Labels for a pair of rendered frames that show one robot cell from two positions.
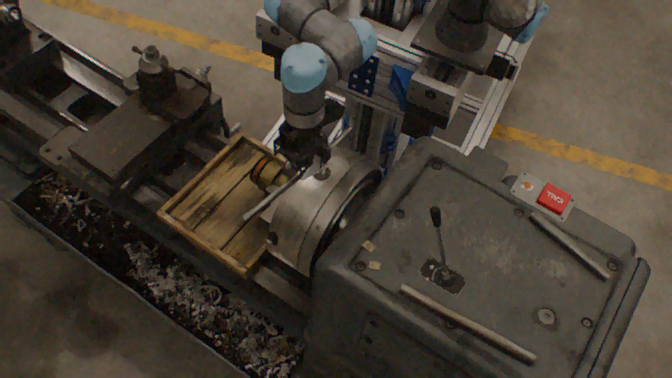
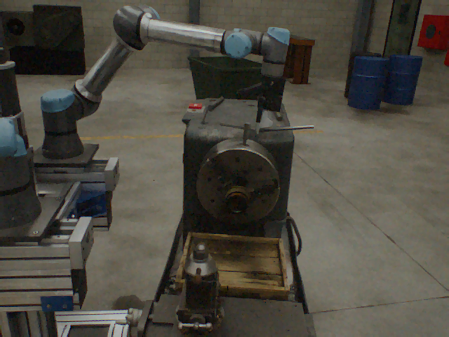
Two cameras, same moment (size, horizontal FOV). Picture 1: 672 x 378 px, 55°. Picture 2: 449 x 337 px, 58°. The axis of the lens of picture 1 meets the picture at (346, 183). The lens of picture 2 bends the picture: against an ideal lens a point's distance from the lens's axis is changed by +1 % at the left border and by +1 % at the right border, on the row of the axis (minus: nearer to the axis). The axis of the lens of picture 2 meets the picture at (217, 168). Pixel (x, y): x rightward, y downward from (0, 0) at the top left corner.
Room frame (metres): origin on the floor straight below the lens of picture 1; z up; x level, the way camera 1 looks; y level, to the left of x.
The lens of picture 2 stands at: (1.50, 1.33, 1.72)
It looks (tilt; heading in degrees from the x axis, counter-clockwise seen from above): 22 degrees down; 247
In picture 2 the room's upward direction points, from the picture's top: 2 degrees clockwise
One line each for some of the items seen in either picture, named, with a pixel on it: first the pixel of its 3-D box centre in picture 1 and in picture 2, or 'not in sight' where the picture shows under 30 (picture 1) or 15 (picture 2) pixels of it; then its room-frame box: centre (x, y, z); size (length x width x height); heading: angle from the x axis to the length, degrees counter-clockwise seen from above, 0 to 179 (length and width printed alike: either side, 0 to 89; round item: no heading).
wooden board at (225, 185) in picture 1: (243, 200); (233, 262); (0.98, 0.27, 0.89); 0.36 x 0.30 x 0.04; 154
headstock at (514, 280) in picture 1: (469, 296); (236, 152); (0.71, -0.32, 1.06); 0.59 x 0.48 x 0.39; 64
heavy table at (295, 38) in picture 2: not in sight; (291, 57); (-4.14, -7.59, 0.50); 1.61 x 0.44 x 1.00; 80
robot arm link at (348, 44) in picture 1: (338, 44); (246, 42); (0.87, 0.05, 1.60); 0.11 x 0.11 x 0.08; 53
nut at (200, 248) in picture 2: (151, 50); (200, 250); (1.21, 0.56, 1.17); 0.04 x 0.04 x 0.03
